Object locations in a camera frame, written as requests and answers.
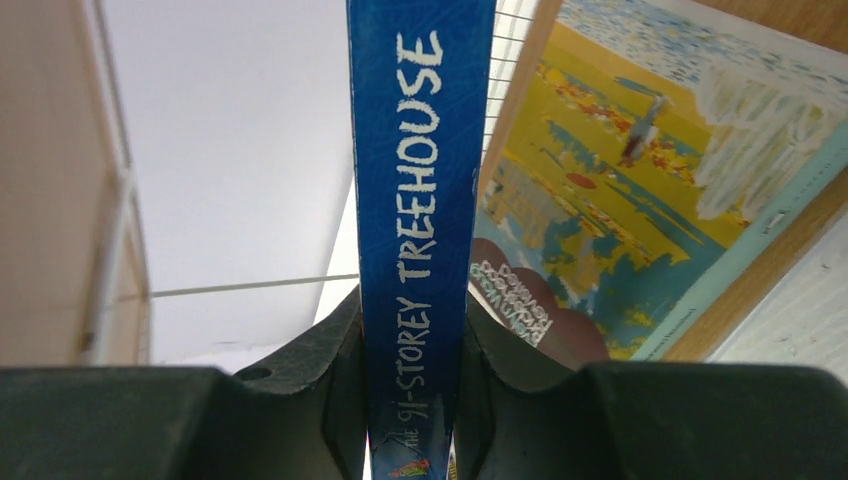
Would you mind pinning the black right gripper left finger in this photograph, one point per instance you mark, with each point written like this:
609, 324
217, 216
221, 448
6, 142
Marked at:
298, 413

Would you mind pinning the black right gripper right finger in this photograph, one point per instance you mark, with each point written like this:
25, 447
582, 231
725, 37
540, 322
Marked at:
522, 415

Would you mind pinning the white wire wooden shelf rack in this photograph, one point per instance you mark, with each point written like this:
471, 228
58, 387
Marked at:
183, 180

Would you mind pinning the blue 91-storey treehouse book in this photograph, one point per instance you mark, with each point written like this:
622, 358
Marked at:
419, 74

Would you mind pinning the yellow Brideshead Revisited book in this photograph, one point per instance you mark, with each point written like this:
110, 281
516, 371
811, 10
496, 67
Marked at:
666, 180

